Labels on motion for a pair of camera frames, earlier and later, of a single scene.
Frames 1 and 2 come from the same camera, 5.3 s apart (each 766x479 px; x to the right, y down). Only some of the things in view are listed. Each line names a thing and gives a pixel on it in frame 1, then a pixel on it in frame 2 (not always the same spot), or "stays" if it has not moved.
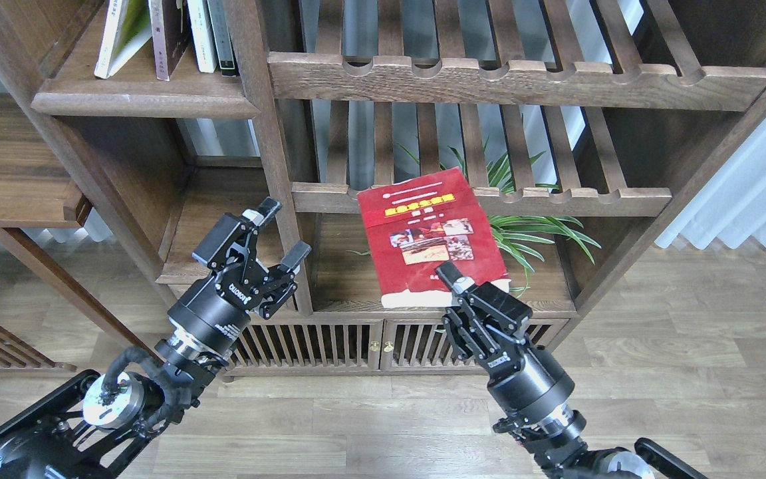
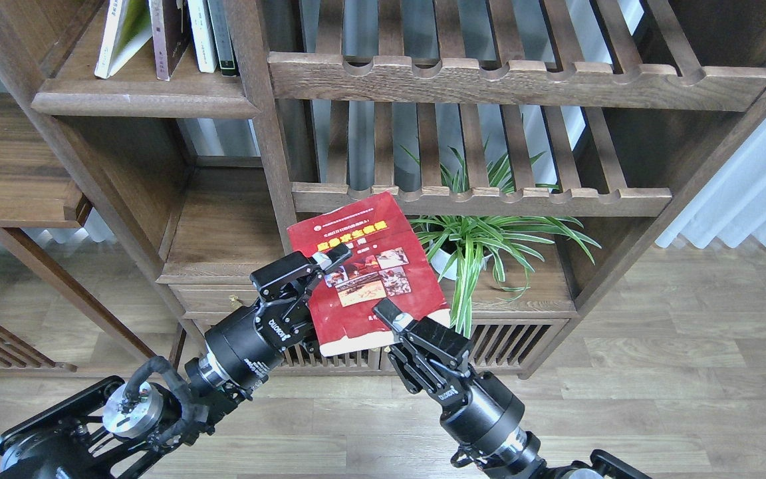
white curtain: x=762 y=192 stays
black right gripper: x=525 y=382 → x=481 y=412
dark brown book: x=171 y=34 stays
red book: x=413 y=227 → x=385 y=263
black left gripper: x=212 y=313 → x=243 y=348
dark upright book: x=221 y=28 stays
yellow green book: x=128 y=28 stays
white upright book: x=203 y=36 stays
